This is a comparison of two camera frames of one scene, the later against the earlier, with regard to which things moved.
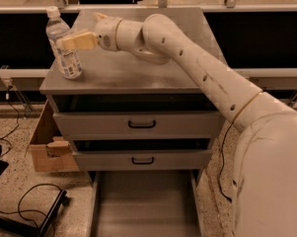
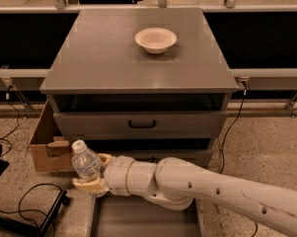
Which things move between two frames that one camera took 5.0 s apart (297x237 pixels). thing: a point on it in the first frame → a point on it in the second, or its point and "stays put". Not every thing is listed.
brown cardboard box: (50, 152) stays put
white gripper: (105, 34) → (116, 176)
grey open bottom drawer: (146, 203) stays put
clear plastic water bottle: (68, 61) → (86, 165)
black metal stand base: (61, 198) stays put
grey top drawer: (140, 124) stays put
